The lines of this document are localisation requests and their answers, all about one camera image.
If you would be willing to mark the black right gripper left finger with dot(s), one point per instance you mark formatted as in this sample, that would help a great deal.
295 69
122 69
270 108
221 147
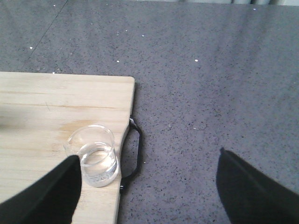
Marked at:
51 200

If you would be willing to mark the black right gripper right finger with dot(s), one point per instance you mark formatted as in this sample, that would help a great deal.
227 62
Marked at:
250 197

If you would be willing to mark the clear glass beaker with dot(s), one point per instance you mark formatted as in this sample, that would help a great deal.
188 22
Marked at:
94 145

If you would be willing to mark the light wooden cutting board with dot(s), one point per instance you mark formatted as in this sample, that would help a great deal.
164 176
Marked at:
40 111

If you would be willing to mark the black cutting board handle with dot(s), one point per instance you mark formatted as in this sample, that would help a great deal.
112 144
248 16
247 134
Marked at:
131 155

